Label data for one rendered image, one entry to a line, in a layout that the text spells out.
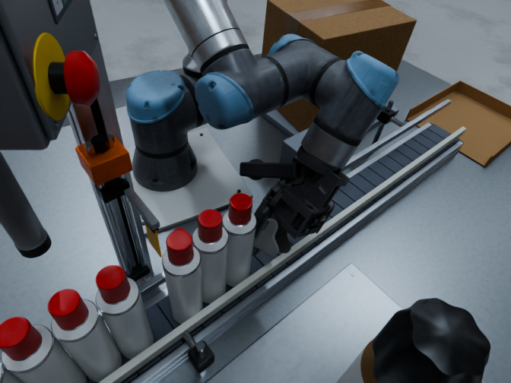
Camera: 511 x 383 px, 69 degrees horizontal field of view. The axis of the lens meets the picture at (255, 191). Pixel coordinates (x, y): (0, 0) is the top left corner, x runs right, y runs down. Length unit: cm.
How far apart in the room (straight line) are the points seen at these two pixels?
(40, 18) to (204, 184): 63
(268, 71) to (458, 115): 92
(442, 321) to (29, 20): 38
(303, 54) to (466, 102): 94
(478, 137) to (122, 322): 109
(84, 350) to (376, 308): 46
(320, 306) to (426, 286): 25
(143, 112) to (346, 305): 52
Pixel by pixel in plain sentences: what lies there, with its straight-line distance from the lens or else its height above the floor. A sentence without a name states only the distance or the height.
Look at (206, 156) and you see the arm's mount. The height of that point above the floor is 84.
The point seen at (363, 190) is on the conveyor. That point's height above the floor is 88.
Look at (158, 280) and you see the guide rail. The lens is 59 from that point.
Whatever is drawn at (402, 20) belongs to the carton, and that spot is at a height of 112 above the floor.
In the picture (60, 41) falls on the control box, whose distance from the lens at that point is 33.
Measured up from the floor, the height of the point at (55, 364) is 101.
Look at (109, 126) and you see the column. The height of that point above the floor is 119.
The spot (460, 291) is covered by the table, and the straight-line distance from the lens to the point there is 87.
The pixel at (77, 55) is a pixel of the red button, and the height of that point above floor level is 134.
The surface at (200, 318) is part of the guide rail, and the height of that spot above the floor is 92.
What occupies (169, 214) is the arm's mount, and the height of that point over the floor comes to 84.
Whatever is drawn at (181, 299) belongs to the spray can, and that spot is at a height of 97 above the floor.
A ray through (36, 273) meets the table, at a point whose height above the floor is 83.
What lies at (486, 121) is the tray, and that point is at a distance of 138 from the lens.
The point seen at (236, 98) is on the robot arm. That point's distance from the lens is 48.
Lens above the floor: 148
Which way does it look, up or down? 47 degrees down
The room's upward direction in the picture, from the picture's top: 7 degrees clockwise
